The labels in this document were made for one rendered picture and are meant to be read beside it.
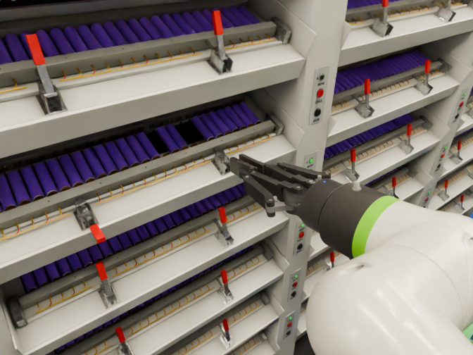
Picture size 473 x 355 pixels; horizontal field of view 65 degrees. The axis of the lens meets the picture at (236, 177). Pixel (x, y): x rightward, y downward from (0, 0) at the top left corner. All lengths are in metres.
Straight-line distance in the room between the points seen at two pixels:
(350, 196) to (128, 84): 0.35
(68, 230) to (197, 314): 0.44
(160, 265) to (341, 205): 0.45
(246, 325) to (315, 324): 0.85
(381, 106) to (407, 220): 0.66
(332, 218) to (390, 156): 0.79
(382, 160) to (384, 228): 0.78
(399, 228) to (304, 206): 0.14
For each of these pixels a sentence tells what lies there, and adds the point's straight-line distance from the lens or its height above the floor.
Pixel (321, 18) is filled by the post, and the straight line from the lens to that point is 0.74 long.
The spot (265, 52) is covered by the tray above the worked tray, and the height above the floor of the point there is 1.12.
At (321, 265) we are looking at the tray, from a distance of 1.34.
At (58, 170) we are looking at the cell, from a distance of 0.68.
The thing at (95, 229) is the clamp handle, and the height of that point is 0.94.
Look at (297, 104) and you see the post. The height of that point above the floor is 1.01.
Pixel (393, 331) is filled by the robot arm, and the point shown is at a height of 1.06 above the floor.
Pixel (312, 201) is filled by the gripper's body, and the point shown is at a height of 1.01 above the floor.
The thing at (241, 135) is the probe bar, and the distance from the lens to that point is 0.76.
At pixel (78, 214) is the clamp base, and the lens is 0.63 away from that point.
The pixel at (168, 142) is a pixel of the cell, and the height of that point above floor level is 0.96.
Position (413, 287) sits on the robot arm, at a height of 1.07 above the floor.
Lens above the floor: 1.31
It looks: 34 degrees down
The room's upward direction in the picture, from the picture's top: straight up
